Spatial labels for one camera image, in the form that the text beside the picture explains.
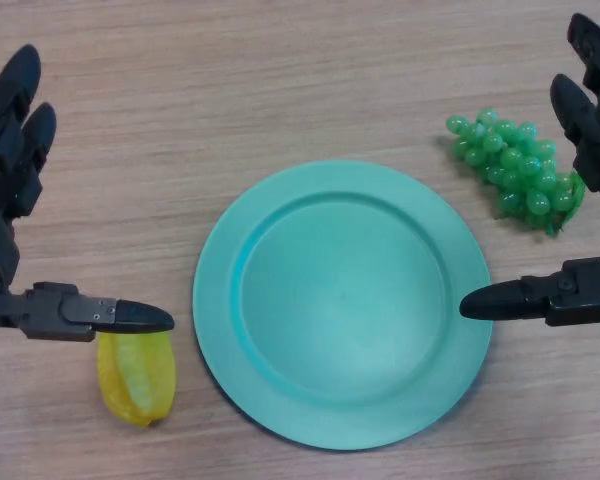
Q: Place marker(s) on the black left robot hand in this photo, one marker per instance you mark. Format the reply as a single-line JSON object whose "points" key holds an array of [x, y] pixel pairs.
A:
{"points": [[5, 150]]}

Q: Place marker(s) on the yellow starfruit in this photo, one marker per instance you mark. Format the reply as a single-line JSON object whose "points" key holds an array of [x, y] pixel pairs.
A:
{"points": [[135, 380]]}

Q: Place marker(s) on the green round plate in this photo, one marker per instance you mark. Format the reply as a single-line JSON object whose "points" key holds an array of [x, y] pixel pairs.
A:
{"points": [[340, 310]]}

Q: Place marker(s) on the green grape bunch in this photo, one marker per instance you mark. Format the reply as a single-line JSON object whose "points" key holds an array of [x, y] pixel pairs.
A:
{"points": [[510, 165]]}

